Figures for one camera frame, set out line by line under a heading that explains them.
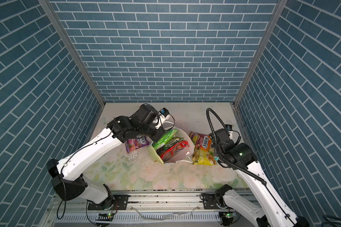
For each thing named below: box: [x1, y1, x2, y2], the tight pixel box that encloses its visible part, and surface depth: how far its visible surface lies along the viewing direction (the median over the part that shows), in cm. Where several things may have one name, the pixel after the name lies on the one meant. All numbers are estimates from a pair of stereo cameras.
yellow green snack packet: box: [192, 147, 217, 166], surface depth 88 cm
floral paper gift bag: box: [147, 128, 196, 165], surface depth 76 cm
